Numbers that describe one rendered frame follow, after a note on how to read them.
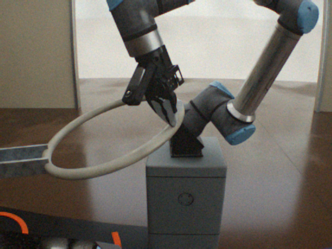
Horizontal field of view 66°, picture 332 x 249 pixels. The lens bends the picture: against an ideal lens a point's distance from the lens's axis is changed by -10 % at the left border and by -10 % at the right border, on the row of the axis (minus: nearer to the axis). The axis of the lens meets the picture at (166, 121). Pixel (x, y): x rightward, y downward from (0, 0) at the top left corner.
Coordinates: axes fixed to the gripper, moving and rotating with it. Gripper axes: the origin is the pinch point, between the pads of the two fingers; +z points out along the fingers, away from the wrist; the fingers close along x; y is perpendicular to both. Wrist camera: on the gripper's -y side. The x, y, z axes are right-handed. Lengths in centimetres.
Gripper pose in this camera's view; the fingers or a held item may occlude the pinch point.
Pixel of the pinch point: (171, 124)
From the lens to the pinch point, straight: 74.6
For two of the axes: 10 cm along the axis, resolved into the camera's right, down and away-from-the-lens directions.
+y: 5.4, -5.6, 6.3
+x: -7.7, -0.1, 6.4
